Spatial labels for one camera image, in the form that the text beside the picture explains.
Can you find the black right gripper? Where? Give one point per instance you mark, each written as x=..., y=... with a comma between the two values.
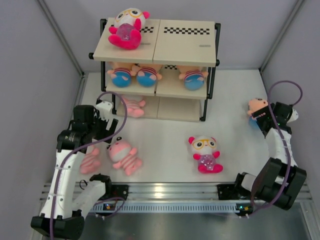
x=266, y=110

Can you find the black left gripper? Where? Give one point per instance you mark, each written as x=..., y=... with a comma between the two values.
x=104, y=133

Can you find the boy plush striped shirt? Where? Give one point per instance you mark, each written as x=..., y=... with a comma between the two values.
x=255, y=105
x=193, y=76
x=121, y=73

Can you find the pink striped frog plush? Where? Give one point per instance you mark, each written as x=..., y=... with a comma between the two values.
x=90, y=162
x=134, y=105
x=124, y=156

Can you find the pink white glasses plush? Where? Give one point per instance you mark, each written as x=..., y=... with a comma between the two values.
x=204, y=150
x=126, y=30

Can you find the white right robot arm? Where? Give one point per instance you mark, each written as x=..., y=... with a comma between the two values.
x=280, y=180

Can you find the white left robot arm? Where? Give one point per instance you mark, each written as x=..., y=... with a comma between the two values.
x=67, y=172

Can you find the beige three-tier shelf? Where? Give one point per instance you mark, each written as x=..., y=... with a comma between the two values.
x=170, y=43

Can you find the boy plush blue pants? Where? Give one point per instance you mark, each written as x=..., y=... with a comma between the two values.
x=147, y=74

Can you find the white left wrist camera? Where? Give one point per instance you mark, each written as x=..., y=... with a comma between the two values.
x=104, y=107

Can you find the aluminium rail base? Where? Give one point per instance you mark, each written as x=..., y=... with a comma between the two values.
x=168, y=197

